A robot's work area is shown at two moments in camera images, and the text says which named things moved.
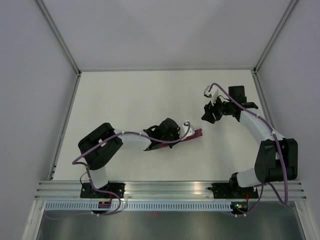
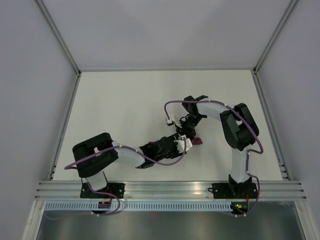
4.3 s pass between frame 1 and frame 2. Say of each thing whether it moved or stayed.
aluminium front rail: stayed
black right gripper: moved
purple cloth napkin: moved
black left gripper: moved
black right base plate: stayed
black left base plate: stayed
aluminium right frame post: stayed
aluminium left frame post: stayed
